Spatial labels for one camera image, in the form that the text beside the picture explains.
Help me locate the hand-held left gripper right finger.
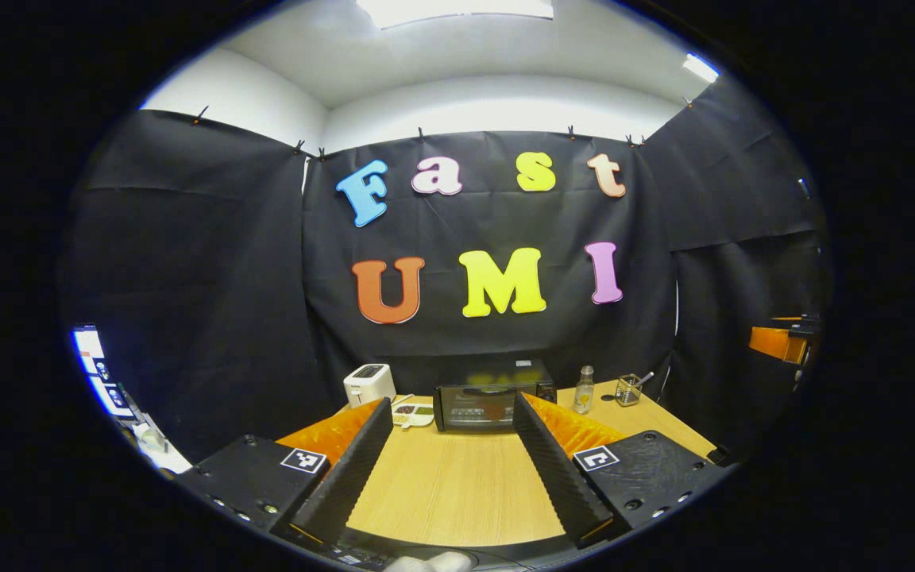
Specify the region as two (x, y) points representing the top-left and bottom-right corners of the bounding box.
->
(511, 392), (732, 549)

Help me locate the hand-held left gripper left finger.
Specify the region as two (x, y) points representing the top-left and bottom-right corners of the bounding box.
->
(176, 397), (395, 549)

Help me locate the black electric oven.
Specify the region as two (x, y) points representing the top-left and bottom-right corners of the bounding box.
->
(434, 357), (558, 434)

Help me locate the white divided snack plate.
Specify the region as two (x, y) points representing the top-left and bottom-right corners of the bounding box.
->
(392, 401), (435, 430)

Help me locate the white toaster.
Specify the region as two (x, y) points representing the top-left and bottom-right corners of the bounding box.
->
(343, 363), (397, 408)

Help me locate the clear glass bottle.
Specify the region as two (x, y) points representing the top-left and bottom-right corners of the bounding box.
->
(573, 365), (595, 415)

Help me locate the black backdrop cloth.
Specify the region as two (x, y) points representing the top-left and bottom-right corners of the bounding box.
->
(60, 75), (836, 470)

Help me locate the ceiling light panel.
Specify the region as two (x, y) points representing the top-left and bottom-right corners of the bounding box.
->
(684, 53), (720, 83)

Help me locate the lit computer screen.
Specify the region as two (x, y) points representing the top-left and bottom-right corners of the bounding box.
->
(72, 323), (137, 420)

